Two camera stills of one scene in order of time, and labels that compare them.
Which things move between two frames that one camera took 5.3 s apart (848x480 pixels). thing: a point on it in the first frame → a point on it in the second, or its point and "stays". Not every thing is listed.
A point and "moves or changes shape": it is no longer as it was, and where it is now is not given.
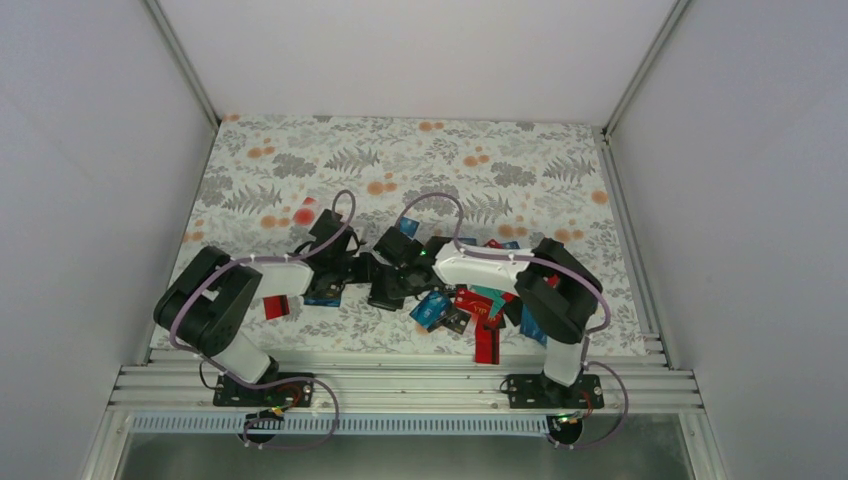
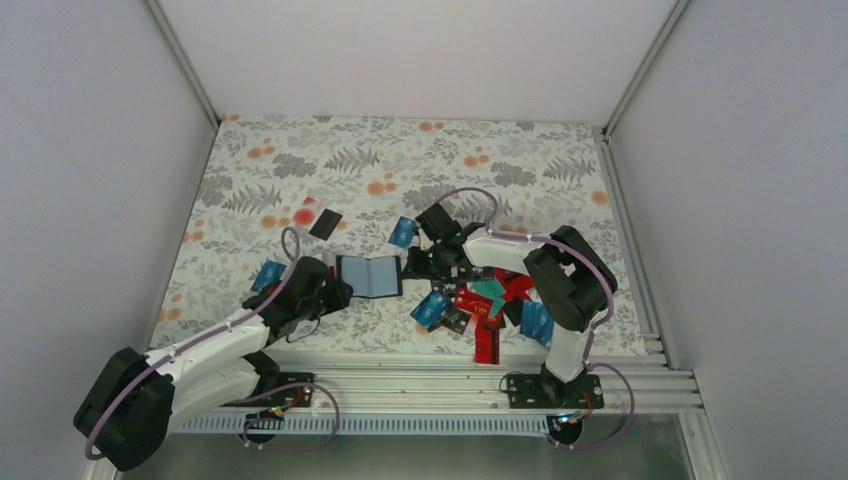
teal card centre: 495,295 stays
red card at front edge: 487,345 stays
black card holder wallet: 384,281 moves or changes shape
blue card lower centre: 431,309 stays
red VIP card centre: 472,302 stays
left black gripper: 364,271 → 337,299
